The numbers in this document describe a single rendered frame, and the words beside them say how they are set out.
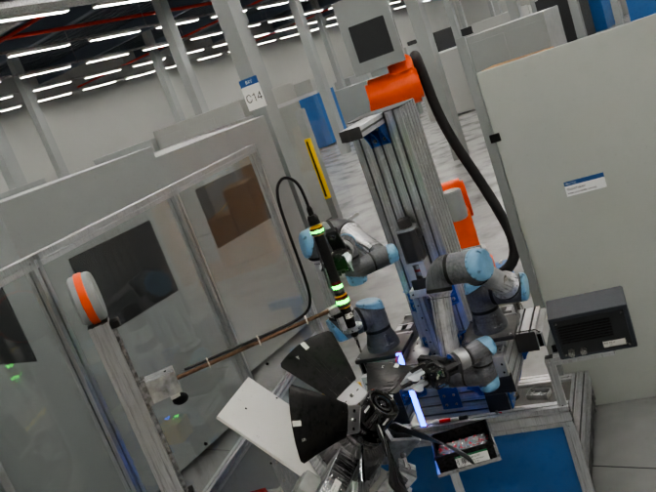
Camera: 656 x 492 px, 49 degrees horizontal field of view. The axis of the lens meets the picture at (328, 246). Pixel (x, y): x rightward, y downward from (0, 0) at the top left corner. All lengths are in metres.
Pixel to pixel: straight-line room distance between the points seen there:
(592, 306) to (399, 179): 1.01
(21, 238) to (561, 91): 3.18
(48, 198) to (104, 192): 0.43
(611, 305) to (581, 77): 1.61
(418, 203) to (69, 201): 2.54
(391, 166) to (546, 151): 1.09
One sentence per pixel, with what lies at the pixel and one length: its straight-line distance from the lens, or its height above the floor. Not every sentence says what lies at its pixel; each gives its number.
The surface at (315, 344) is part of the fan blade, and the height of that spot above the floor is 1.41.
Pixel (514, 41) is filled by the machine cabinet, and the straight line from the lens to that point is 12.83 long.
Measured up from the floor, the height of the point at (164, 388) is 1.54.
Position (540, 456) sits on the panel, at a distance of 2.93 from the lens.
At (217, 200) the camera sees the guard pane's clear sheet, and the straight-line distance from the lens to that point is 3.25.
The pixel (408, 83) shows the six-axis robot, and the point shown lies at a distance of 6.23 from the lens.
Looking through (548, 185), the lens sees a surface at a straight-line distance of 3.97.
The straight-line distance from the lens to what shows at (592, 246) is 4.07.
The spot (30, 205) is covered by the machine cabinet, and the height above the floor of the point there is 2.12.
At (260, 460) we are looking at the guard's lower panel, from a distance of 3.13.
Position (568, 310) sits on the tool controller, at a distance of 2.59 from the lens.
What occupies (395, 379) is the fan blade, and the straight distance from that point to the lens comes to 2.57.
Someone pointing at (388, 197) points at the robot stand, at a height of 1.67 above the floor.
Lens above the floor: 2.25
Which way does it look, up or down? 13 degrees down
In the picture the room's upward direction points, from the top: 20 degrees counter-clockwise
